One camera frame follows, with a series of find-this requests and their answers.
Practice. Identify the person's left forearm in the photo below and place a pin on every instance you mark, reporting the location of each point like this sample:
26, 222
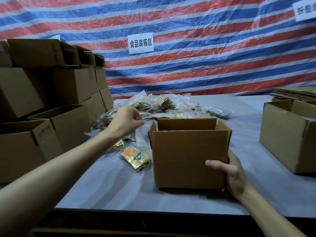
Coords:
49, 182

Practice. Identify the brown cardboard box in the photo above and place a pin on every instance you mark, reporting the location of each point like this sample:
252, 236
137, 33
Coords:
187, 160
284, 135

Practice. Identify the stack of brown cardboard boxes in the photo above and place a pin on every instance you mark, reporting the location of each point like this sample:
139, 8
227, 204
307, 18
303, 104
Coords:
61, 83

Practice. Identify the person's left hand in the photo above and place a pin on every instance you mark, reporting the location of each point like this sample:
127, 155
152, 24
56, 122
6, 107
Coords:
122, 120

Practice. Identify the person's right forearm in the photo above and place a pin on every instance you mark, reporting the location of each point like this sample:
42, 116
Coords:
266, 214

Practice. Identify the clear bag of snack packets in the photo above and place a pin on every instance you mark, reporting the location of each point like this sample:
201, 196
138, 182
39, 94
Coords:
136, 157

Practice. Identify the pile of clear snack bags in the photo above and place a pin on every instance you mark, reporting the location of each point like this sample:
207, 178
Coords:
163, 106

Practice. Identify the white paper sign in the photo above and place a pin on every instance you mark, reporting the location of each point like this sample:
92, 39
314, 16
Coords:
305, 11
140, 43

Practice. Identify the red blue striped plastic tarp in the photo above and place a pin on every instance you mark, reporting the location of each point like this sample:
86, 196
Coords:
197, 66

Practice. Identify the person's left thumb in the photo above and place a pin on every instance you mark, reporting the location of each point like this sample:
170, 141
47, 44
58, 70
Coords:
137, 125

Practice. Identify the stack of flat cardboard sheets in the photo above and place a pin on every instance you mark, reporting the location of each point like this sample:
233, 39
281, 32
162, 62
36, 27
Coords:
296, 93

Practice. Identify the person's right hand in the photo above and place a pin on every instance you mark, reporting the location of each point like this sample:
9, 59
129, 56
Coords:
235, 177

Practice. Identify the person's right thumb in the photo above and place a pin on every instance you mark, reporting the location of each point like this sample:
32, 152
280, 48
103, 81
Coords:
217, 165

